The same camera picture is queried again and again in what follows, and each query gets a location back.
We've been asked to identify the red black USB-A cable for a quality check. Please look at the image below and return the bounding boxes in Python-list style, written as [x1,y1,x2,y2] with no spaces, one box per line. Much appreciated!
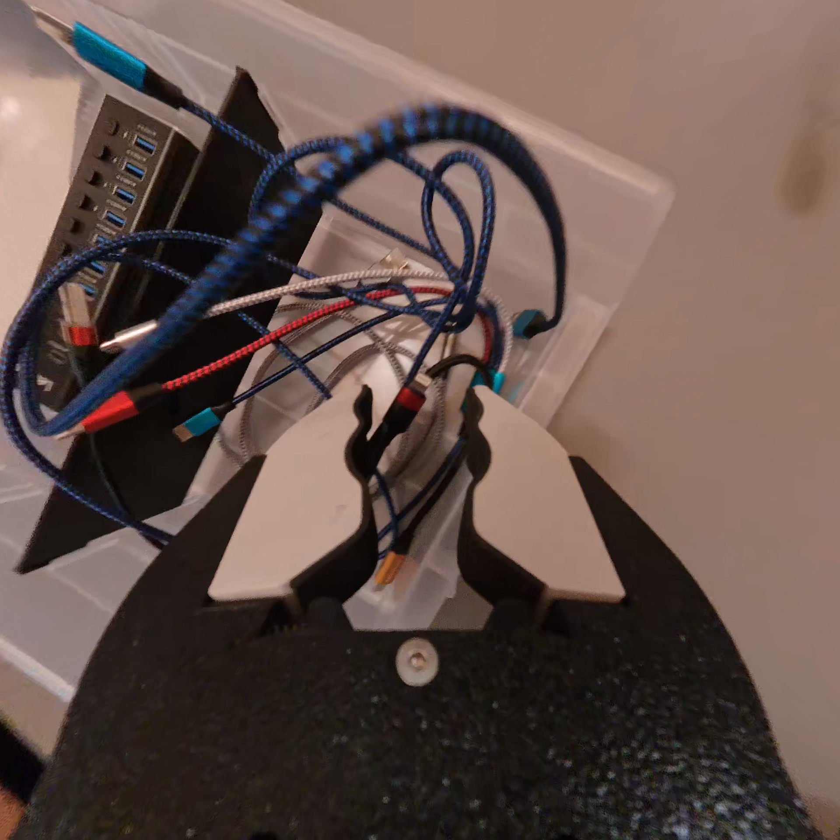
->
[373,433,470,589]

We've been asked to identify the black usb hub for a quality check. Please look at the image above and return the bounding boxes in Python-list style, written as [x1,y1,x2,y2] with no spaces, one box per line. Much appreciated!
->
[28,94,202,412]

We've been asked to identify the clear plastic bin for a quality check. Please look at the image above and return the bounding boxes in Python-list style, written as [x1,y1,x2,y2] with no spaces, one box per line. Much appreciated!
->
[0,0,678,704]

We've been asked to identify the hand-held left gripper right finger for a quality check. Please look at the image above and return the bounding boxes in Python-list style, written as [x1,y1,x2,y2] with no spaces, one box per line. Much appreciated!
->
[457,386,626,609]

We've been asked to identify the dark grey metal slab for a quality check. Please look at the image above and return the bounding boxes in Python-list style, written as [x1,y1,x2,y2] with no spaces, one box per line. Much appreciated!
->
[15,64,324,574]

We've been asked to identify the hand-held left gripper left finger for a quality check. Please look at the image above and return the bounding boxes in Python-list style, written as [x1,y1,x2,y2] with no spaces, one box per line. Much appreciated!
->
[207,385,382,606]

